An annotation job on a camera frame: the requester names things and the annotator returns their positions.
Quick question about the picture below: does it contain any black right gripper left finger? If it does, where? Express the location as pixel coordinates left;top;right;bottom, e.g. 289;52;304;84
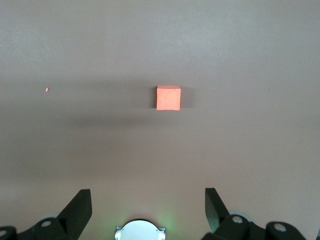
0;189;93;240

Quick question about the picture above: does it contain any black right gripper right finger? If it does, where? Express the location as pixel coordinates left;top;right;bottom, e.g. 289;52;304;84
201;187;308;240

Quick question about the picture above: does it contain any orange foam cube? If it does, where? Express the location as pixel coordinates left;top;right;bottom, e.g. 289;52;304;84
155;85;182;111

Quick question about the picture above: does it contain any brown table mat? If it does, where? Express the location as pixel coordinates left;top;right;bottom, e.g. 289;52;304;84
0;0;320;240

